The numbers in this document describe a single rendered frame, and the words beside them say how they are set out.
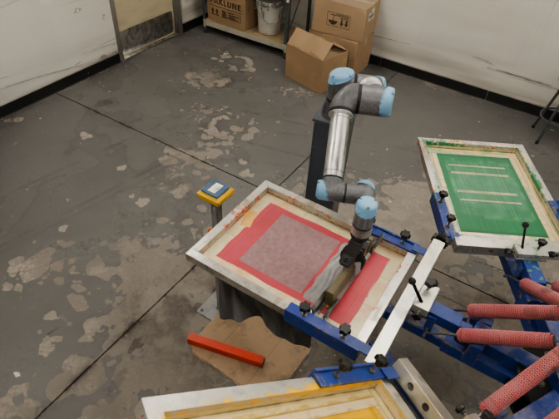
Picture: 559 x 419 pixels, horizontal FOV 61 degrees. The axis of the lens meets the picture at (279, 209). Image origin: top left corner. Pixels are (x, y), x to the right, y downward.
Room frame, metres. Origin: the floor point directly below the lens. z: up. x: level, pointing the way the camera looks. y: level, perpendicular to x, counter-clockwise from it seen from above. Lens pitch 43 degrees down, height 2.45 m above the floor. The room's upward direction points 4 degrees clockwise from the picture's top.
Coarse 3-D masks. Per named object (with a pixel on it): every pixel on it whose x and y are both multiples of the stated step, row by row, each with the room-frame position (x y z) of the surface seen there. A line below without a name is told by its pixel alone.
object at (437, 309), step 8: (440, 304) 1.07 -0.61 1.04; (432, 312) 1.04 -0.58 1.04; (440, 312) 1.04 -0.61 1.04; (448, 312) 1.04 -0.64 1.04; (456, 312) 1.04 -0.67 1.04; (440, 320) 1.02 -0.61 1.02; (448, 320) 1.01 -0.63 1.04; (456, 320) 1.01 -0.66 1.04; (448, 328) 1.00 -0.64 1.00; (456, 328) 0.99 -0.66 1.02
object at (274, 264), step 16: (240, 240) 1.40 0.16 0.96; (256, 240) 1.41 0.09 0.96; (224, 256) 1.31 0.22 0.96; (240, 256) 1.31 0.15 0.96; (256, 256) 1.32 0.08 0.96; (272, 256) 1.33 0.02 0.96; (288, 256) 1.33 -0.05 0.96; (256, 272) 1.23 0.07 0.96; (272, 272) 1.24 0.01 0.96; (288, 272) 1.25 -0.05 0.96; (304, 272) 1.25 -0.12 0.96; (320, 272) 1.26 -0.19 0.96; (288, 288) 1.16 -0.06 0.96; (304, 288) 1.17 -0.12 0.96; (352, 288) 1.18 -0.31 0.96; (352, 304) 1.11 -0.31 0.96; (336, 320) 1.03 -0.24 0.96
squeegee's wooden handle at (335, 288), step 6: (372, 240) 1.36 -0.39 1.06; (342, 270) 1.19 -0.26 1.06; (348, 270) 1.19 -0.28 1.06; (354, 270) 1.23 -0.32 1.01; (342, 276) 1.16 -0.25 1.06; (348, 276) 1.18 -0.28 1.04; (336, 282) 1.13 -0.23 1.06; (342, 282) 1.13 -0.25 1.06; (330, 288) 1.09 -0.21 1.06; (336, 288) 1.10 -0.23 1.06; (342, 288) 1.14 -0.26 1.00; (330, 294) 1.07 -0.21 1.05; (336, 294) 1.10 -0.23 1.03; (324, 300) 1.08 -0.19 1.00; (330, 300) 1.07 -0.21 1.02
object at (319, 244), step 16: (272, 208) 1.62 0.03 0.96; (256, 224) 1.51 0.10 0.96; (272, 224) 1.51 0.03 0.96; (288, 224) 1.52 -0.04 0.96; (304, 224) 1.53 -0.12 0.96; (272, 240) 1.42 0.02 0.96; (288, 240) 1.42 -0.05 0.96; (304, 240) 1.43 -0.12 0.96; (320, 240) 1.44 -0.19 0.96; (336, 240) 1.44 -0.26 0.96; (304, 256) 1.34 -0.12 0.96; (320, 256) 1.34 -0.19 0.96; (368, 272) 1.28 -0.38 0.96; (368, 288) 1.19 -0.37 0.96
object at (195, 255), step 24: (264, 192) 1.70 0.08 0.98; (288, 192) 1.70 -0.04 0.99; (240, 216) 1.54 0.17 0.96; (336, 216) 1.56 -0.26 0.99; (216, 240) 1.39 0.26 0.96; (216, 264) 1.23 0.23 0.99; (408, 264) 1.30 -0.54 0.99; (240, 288) 1.14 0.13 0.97; (264, 288) 1.13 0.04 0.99; (384, 312) 1.08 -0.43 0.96; (360, 336) 0.95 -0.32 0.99
